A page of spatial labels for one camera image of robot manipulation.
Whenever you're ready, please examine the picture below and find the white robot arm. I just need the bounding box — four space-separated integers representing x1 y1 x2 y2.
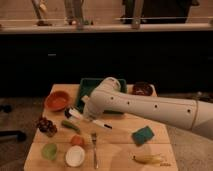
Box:
83 77 213 140

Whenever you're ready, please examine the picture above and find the dark brown bowl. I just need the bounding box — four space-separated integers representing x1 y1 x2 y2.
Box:
132 82 153 96

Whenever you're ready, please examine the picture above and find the orange red bowl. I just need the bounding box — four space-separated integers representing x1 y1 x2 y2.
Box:
44 91 70 111

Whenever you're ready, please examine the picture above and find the white small bowl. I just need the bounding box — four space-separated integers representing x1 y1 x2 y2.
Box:
65 145 85 167

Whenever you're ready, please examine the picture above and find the green plastic tray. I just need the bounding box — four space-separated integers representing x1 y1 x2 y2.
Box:
75 78 127 114

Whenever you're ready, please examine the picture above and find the beige bread slice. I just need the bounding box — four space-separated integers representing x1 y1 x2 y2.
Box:
81 95 89 104

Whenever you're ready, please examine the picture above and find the metal fork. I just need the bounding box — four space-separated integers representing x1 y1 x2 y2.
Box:
91 133 99 169

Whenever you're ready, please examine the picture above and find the green cucumber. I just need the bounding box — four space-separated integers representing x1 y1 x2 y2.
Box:
61 120 81 134

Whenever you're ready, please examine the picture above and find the green sponge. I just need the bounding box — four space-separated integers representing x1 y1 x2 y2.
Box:
132 126 154 146

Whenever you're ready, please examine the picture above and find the orange tomato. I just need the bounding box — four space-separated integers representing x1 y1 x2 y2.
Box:
71 135 85 147

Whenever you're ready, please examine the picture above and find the dark grape bunch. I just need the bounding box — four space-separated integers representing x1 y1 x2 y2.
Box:
36 117 57 137

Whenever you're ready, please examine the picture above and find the yellow banana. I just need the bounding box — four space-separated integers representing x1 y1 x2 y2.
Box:
133 154 168 166

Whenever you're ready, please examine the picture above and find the light green cup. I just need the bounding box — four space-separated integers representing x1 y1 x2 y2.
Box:
41 143 57 160

